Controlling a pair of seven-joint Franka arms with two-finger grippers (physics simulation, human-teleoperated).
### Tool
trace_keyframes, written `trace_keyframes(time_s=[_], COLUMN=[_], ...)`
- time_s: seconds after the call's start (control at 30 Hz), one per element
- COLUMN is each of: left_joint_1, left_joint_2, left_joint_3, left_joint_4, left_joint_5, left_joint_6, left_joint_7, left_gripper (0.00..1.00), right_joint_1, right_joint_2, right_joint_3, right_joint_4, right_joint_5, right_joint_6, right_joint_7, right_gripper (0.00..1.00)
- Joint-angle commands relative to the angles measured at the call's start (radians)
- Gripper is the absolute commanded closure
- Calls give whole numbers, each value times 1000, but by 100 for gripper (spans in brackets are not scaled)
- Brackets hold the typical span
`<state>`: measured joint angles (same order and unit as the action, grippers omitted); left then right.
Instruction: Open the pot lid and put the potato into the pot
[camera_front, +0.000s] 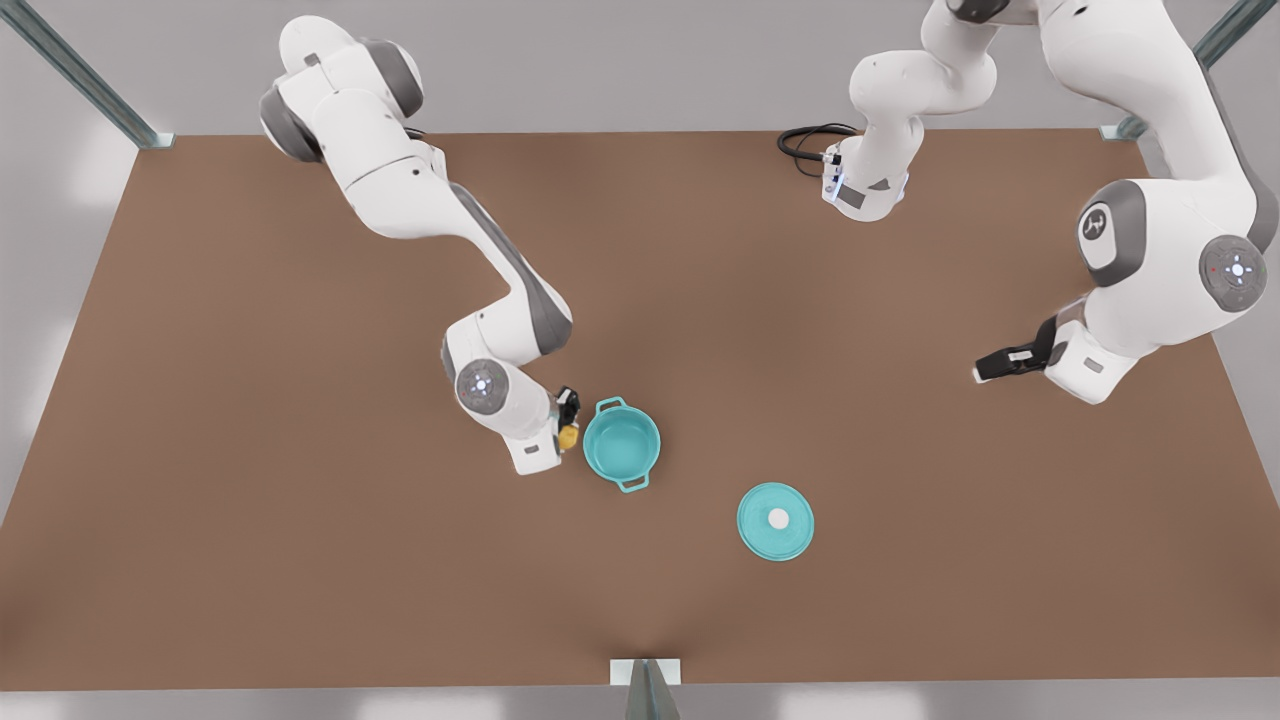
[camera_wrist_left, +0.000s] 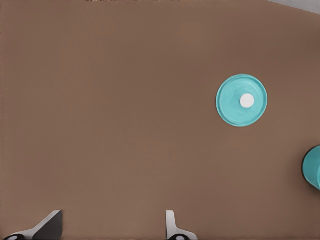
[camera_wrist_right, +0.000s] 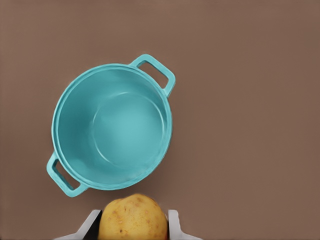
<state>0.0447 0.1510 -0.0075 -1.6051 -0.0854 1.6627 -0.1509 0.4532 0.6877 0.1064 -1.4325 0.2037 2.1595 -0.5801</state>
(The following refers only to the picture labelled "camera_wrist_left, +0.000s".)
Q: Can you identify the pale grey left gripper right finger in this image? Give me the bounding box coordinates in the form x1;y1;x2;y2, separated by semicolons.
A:
165;210;198;240

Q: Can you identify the teal pot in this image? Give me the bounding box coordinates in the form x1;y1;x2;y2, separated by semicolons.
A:
301;145;320;192

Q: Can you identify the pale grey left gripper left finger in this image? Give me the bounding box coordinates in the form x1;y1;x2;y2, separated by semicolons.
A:
1;209;64;240

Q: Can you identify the teal pot lid white knob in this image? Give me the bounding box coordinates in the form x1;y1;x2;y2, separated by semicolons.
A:
215;73;269;128

